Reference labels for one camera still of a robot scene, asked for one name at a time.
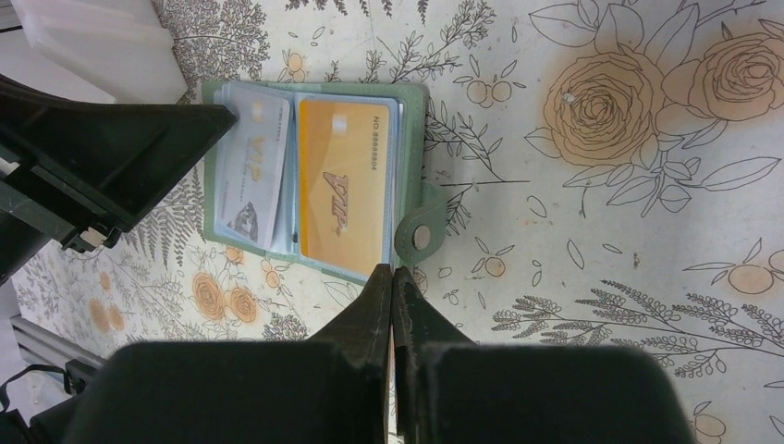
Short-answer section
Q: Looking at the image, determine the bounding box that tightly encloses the floral patterned table mat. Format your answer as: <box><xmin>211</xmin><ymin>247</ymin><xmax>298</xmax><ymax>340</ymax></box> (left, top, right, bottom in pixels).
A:
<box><xmin>12</xmin><ymin>0</ymin><xmax>784</xmax><ymax>444</ymax></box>

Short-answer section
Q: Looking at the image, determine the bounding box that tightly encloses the white VIP credit card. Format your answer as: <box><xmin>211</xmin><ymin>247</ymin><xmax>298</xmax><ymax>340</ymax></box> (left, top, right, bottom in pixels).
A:
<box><xmin>215</xmin><ymin>81</ymin><xmax>292</xmax><ymax>249</ymax></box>

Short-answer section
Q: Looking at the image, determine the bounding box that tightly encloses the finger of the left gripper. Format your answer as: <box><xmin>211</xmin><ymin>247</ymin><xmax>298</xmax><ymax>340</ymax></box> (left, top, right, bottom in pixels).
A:
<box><xmin>1</xmin><ymin>78</ymin><xmax>236</xmax><ymax>280</ymax></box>

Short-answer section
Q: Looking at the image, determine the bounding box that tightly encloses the white plastic card box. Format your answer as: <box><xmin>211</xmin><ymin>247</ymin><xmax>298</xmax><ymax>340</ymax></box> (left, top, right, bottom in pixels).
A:
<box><xmin>11</xmin><ymin>1</ymin><xmax>188</xmax><ymax>104</ymax></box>

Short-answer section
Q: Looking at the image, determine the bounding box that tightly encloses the gold VIP credit card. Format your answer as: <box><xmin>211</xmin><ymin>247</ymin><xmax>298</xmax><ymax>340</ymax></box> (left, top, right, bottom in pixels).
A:
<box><xmin>298</xmin><ymin>97</ymin><xmax>393</xmax><ymax>276</ymax></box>

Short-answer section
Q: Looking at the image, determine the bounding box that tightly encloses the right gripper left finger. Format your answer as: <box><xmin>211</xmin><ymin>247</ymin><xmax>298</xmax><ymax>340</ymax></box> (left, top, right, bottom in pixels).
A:
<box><xmin>65</xmin><ymin>265</ymin><xmax>392</xmax><ymax>443</ymax></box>

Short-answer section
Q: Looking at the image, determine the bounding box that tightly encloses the green card holder wallet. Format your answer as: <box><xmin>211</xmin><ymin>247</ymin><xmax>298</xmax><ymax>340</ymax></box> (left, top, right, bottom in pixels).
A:
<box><xmin>202</xmin><ymin>80</ymin><xmax>446</xmax><ymax>283</ymax></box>

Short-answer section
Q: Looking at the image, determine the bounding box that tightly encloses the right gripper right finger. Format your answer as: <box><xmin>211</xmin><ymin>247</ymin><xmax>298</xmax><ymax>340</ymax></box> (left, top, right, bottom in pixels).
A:
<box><xmin>392</xmin><ymin>267</ymin><xmax>694</xmax><ymax>443</ymax></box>

